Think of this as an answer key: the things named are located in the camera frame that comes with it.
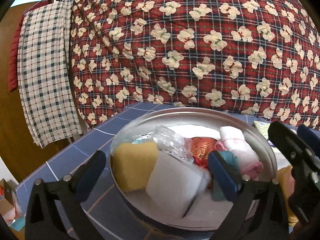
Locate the pink white towel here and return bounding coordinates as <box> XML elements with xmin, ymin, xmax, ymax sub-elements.
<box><xmin>215</xmin><ymin>126</ymin><xmax>264</xmax><ymax>180</ymax></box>

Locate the yellow sponge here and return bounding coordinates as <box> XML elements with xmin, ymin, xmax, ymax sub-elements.
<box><xmin>112</xmin><ymin>141</ymin><xmax>159</xmax><ymax>192</ymax></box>

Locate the red gold drawstring pouch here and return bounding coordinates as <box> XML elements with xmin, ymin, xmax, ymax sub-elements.
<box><xmin>191</xmin><ymin>137</ymin><xmax>217</xmax><ymax>168</ymax></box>

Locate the white foam block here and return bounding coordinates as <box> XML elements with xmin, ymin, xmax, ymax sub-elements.
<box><xmin>146</xmin><ymin>152</ymin><xmax>211</xmax><ymax>218</ymax></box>

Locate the clear bag of cotton swabs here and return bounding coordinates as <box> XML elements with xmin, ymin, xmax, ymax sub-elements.
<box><xmin>148</xmin><ymin>126</ymin><xmax>194</xmax><ymax>163</ymax></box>

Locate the round yellow tin lid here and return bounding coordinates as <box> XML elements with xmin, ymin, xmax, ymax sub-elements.
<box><xmin>277</xmin><ymin>165</ymin><xmax>299</xmax><ymax>227</ymax></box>

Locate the yellow patterned tissue box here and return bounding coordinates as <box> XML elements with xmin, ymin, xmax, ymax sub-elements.
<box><xmin>253</xmin><ymin>121</ymin><xmax>280</xmax><ymax>153</ymax></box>

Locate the cardboard box with clutter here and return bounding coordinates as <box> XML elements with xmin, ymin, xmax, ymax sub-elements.
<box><xmin>1</xmin><ymin>179</ymin><xmax>25</xmax><ymax>232</ymax></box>

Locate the blue checked tablecloth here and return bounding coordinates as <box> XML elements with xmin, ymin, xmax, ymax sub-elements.
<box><xmin>15</xmin><ymin>102</ymin><xmax>301</xmax><ymax>240</ymax></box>

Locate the wooden door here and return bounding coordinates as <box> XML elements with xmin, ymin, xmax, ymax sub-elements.
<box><xmin>0</xmin><ymin>2</ymin><xmax>69</xmax><ymax>184</ymax></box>

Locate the red plaid bear quilt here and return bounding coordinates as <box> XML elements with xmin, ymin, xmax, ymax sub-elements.
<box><xmin>71</xmin><ymin>0</ymin><xmax>319</xmax><ymax>129</ymax></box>

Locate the white checked hanging cloth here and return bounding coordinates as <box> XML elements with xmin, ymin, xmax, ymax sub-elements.
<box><xmin>17</xmin><ymin>0</ymin><xmax>82</xmax><ymax>148</ymax></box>

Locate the round silver metal tin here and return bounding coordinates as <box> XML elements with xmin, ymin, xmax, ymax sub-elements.
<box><xmin>109</xmin><ymin>108</ymin><xmax>277</xmax><ymax>239</ymax></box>

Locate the red quilted jacket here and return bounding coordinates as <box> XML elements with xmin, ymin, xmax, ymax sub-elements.
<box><xmin>7</xmin><ymin>0</ymin><xmax>50</xmax><ymax>92</ymax></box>

